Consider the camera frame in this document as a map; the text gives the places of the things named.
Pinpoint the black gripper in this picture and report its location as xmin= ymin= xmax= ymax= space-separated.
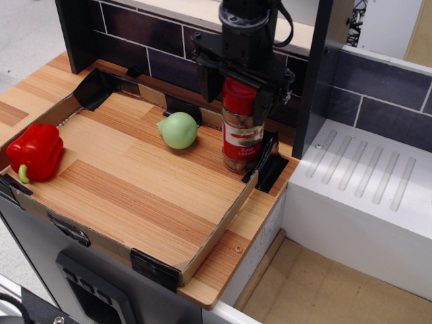
xmin=191 ymin=23 xmax=295 ymax=126

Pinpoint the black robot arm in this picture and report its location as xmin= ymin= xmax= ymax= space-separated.
xmin=191 ymin=0 xmax=295 ymax=126

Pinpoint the red bell pepper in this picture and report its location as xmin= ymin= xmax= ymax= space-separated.
xmin=6 ymin=124 xmax=63 ymax=184

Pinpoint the green onion toy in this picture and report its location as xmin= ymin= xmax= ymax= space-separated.
xmin=157 ymin=112 xmax=198 ymax=149

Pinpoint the white sink drainboard unit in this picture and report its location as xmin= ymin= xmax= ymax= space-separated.
xmin=282 ymin=120 xmax=431 ymax=299

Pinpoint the dark grey vertical post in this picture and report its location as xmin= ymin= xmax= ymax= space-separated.
xmin=292 ymin=0 xmax=354 ymax=159

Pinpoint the basil bottle red lid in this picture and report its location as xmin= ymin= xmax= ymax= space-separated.
xmin=222 ymin=78 xmax=264 ymax=173

